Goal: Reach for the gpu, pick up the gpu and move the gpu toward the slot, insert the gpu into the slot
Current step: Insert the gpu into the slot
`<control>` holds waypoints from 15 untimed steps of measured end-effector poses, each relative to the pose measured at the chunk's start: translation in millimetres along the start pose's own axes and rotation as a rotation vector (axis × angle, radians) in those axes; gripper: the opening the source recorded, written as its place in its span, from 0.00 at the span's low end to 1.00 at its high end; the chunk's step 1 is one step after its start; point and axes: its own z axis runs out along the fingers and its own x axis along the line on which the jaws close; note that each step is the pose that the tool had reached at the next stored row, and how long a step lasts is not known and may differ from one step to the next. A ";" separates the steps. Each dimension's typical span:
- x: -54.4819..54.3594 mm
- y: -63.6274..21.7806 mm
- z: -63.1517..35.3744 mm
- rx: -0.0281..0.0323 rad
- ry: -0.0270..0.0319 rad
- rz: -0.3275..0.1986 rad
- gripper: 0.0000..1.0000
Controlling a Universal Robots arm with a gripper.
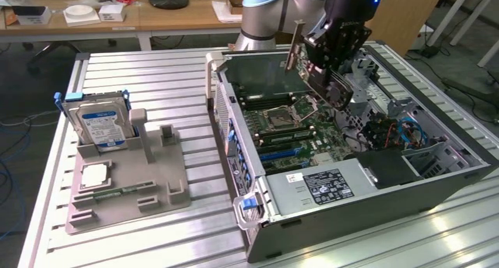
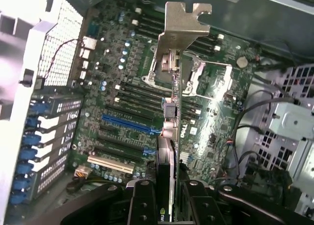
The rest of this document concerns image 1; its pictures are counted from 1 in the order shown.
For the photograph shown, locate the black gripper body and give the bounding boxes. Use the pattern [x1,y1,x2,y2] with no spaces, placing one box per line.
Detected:
[324,0,385,28]

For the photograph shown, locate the graphics card with black fan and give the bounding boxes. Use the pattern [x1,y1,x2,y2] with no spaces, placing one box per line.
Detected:
[285,19,355,112]

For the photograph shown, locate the blue expansion slot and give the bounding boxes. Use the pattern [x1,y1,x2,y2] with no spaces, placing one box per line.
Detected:
[259,147,297,161]

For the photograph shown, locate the wooden cabinet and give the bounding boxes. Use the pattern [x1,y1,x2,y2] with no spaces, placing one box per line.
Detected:
[364,0,449,57]

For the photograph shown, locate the metal disk bay cage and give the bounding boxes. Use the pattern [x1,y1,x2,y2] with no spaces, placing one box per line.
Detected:
[339,50,393,105]

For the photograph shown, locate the metal socket cover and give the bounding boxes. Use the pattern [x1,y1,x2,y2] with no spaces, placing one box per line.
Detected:
[289,94,319,123]

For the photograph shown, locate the black floor box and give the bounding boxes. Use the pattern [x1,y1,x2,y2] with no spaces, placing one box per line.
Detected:
[419,46,441,59]

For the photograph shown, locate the CPU socket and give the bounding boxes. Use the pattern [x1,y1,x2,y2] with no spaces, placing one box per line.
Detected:
[264,107,297,131]

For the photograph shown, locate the green motherboard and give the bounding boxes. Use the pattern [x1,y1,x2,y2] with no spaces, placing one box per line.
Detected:
[233,86,359,175]

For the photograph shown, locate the white paper stack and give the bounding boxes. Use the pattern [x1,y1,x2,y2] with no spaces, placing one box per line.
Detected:
[211,0,243,23]

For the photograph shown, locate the RAM stick with white label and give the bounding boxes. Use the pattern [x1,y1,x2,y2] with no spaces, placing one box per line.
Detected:
[260,130,315,146]

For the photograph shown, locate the black office chair base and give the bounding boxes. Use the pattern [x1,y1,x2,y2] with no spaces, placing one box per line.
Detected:
[21,39,117,74]
[440,69,499,97]

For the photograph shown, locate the wooden desk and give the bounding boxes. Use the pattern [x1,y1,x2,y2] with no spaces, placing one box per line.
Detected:
[0,0,243,51]

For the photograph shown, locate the grey power supply unit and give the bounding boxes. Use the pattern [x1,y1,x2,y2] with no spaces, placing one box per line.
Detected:
[264,158,380,217]

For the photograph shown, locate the grey parts rack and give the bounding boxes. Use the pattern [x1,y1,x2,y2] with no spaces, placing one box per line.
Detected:
[64,109,192,236]

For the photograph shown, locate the small white box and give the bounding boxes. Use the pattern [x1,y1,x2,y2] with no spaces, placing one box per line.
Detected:
[97,4,128,23]

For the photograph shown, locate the open black PC case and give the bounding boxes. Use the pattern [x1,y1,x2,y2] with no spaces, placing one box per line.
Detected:
[204,40,496,264]

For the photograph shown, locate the hard disk in blue carrier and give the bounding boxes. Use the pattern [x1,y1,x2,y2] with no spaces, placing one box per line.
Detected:
[53,88,140,154]

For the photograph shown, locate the white round holder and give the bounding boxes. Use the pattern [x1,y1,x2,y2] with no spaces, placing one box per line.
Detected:
[62,4,102,27]

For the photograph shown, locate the green RAM stick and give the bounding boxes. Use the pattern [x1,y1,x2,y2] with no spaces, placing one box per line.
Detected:
[90,186,146,199]

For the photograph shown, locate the silver CPU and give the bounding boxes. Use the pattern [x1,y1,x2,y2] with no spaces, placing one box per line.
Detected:
[80,163,108,189]

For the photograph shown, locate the white box with black lid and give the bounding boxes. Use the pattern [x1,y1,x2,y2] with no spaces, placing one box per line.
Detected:
[10,5,53,26]

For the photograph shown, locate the white frame table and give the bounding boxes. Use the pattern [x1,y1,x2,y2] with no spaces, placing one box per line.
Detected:
[424,0,499,68]

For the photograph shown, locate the blue data wire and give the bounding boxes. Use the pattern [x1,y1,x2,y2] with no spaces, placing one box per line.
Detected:
[396,117,429,148]

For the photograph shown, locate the white floor cable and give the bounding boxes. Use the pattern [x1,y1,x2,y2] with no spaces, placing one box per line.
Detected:
[0,111,60,127]

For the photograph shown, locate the blue floor cable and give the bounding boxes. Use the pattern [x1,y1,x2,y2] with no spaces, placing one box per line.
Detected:
[0,127,34,240]

